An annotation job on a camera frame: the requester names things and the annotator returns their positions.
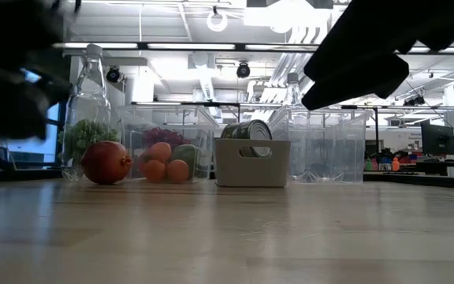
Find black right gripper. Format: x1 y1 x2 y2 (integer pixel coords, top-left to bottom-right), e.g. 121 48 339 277
301 0 454 111

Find clear plastic bin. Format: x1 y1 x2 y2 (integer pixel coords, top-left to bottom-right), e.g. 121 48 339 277
117 104 220 183
268 106 370 185

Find dark red pomegranate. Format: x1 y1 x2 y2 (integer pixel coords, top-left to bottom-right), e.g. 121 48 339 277
80 140 133 185

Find dark green label can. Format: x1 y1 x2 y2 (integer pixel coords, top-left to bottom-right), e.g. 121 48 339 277
236 119 274 159

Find small grey bin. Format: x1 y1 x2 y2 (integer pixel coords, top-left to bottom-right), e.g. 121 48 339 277
214 137 292 189

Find orange tangerine bunch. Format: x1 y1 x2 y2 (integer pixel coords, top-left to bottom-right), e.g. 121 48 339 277
142 141 191 185

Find black track light cluster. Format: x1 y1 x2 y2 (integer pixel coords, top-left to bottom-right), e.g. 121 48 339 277
403 94 426 107

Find green artificial plant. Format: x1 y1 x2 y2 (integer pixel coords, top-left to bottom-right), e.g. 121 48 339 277
58 119 120 166

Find black computer monitor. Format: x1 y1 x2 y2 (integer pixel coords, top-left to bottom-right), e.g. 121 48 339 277
421 120 454 155

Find black overhead rig crossbar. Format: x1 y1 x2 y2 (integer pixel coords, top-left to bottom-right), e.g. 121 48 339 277
53 40 454 55

